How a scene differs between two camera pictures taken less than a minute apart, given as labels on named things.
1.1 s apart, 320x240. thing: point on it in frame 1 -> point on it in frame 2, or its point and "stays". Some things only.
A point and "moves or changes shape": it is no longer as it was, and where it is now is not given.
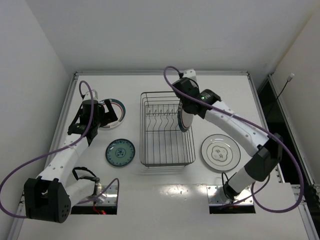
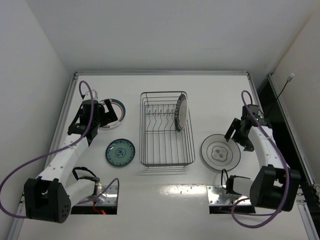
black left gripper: [103, 114] stays
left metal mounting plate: [108, 197] stays
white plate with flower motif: [221, 152] stays
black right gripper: [189, 107] -> [238, 131]
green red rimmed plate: [185, 120] moves or changes shape
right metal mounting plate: [217, 196] stays
